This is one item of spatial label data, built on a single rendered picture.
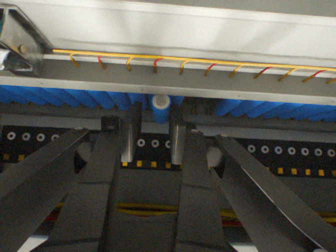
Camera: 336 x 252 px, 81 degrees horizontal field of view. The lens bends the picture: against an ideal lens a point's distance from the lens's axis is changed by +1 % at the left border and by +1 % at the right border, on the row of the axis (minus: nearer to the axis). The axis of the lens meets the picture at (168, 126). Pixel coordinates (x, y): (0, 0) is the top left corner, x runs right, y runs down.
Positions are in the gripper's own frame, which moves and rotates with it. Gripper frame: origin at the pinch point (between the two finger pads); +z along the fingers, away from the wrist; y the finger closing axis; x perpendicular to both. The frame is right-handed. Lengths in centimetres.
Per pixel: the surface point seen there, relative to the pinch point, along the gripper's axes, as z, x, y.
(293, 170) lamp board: 8.3, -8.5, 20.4
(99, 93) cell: 3.6, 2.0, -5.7
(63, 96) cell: 4.8, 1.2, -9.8
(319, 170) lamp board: 8.4, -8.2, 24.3
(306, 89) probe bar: -0.2, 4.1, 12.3
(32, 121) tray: 11.1, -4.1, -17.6
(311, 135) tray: 10.7, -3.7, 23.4
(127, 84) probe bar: -0.3, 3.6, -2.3
